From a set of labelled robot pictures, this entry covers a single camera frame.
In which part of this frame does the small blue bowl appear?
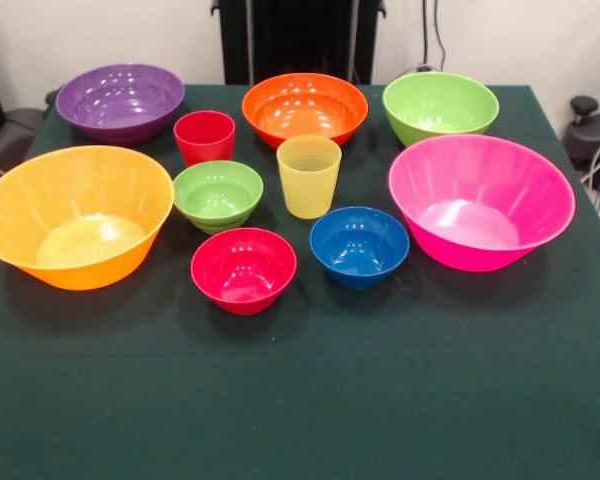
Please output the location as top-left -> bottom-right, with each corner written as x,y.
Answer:
308,206 -> 411,291

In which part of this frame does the yellow translucent cup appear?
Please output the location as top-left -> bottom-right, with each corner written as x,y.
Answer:
275,134 -> 343,220

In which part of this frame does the large pink bowl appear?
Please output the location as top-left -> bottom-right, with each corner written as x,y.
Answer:
387,133 -> 577,274

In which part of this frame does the small red bowl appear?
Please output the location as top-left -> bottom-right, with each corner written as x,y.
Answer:
190,227 -> 298,317

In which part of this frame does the small green bowl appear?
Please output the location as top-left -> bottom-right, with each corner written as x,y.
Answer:
172,160 -> 265,236

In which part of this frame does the orange bowl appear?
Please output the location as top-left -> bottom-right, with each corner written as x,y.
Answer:
241,72 -> 370,150

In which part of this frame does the red cup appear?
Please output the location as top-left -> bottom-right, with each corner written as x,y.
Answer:
173,110 -> 237,168

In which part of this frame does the dark green tablecloth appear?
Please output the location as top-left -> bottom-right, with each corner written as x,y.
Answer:
0,83 -> 600,480

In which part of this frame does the large light green bowl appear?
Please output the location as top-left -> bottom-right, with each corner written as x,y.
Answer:
382,72 -> 501,148

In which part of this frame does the large yellow-orange bowl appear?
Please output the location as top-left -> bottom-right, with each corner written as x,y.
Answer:
0,144 -> 176,292

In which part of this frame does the purple bowl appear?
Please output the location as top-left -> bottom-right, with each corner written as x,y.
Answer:
54,63 -> 186,147

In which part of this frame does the black round base with knob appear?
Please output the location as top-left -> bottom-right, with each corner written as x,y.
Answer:
562,94 -> 600,191

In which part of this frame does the black wall cable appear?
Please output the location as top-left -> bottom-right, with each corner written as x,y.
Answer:
419,0 -> 449,71

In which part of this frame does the grey and blue cable bundle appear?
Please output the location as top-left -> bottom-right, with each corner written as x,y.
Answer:
579,127 -> 600,206

